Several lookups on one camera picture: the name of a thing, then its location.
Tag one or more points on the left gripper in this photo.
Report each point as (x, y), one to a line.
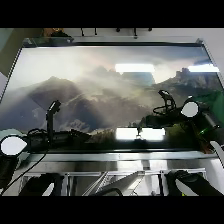
(61, 137)

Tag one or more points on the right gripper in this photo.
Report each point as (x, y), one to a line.
(158, 120)

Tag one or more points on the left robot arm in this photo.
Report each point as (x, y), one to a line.
(12, 146)

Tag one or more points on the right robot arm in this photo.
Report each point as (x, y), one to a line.
(190, 109)

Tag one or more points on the dark green garment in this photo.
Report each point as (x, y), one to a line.
(215, 102)

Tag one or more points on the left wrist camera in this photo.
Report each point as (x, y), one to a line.
(53, 107)

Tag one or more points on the silver frame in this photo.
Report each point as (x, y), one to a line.
(100, 156)

